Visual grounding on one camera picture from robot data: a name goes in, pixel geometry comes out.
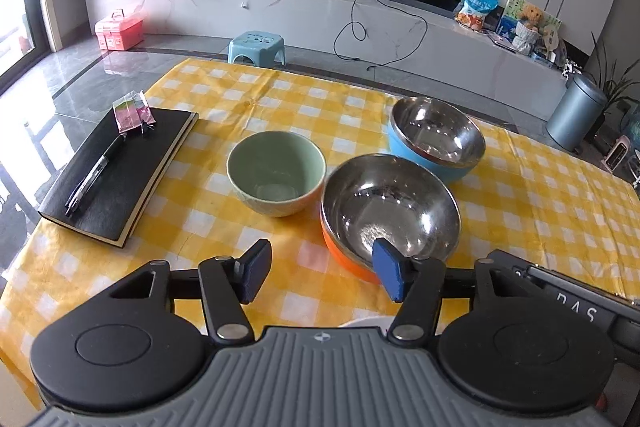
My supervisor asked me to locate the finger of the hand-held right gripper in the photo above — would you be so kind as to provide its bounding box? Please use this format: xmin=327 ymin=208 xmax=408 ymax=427
xmin=487 ymin=249 xmax=626 ymax=300

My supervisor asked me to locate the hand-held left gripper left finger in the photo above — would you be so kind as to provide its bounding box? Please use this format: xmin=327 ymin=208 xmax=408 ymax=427
xmin=107 ymin=238 xmax=273 ymax=347

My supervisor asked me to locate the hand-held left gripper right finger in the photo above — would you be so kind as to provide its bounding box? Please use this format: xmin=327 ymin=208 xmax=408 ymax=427
xmin=372 ymin=237 xmax=501 ymax=349

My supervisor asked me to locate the white fruit print plate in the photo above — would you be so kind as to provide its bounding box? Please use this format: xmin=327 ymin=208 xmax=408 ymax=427
xmin=340 ymin=317 xmax=390 ymax=330

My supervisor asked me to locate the orange steel bowl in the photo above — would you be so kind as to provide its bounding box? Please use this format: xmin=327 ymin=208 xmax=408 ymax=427
xmin=320 ymin=153 xmax=462 ymax=285

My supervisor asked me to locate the green ceramic bowl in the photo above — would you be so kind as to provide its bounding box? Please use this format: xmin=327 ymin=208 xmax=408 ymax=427
xmin=226 ymin=130 xmax=327 ymax=218

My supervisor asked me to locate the blue steel bowl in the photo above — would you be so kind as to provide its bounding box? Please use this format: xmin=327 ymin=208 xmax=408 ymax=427
xmin=387 ymin=97 xmax=486 ymax=184

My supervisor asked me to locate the small pink heater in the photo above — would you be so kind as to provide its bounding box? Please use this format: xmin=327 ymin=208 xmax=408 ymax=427
xmin=603 ymin=135 xmax=632 ymax=171

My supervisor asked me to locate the black notebook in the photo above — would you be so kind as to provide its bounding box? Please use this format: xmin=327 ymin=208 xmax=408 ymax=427
xmin=37 ymin=107 xmax=200 ymax=250

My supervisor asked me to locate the grey trash can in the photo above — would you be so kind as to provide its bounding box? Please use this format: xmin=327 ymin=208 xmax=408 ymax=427
xmin=546 ymin=73 xmax=608 ymax=152

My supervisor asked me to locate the yellow checkered tablecloth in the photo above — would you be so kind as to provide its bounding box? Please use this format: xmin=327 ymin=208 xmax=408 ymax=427
xmin=0 ymin=57 xmax=640 ymax=413

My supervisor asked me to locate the black pen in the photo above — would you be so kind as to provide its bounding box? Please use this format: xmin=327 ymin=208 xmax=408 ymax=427
xmin=64 ymin=134 xmax=126 ymax=219

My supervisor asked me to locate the pink packet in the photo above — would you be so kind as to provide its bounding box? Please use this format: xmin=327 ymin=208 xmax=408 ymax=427
xmin=112 ymin=91 xmax=157 ymax=135

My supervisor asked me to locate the potted long leaf plant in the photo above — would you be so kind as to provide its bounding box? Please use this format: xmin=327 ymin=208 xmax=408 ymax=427
xmin=582 ymin=32 xmax=640 ymax=142

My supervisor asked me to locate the flat laptop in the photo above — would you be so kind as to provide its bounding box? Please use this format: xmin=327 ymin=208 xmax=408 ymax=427
xmin=487 ymin=32 xmax=516 ymax=52

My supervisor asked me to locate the round paper fan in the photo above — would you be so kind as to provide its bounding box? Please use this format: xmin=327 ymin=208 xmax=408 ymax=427
xmin=542 ymin=18 xmax=563 ymax=62

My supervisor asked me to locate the blue plastic stool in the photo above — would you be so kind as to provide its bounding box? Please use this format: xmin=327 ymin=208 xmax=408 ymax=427
xmin=228 ymin=32 xmax=287 ymax=68

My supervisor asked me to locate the green painting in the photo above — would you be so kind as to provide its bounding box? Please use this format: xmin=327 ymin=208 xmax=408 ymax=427
xmin=497 ymin=0 xmax=561 ymax=38

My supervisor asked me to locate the brown teddy bear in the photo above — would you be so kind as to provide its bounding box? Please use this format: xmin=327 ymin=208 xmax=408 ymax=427
xmin=520 ymin=4 xmax=545 ymax=32

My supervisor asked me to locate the blue snack bag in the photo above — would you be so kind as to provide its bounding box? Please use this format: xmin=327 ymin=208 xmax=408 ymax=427
xmin=455 ymin=0 xmax=500 ymax=31

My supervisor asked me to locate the white marble television cabinet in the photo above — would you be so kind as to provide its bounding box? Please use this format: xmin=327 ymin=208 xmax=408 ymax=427
xmin=85 ymin=0 xmax=568 ymax=92

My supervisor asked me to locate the pink storage box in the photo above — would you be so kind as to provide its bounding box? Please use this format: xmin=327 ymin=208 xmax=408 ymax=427
xmin=95 ymin=8 xmax=145 ymax=51

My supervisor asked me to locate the black cable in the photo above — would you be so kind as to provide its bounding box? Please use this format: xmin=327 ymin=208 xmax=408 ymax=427
xmin=334 ymin=0 xmax=431 ymax=72

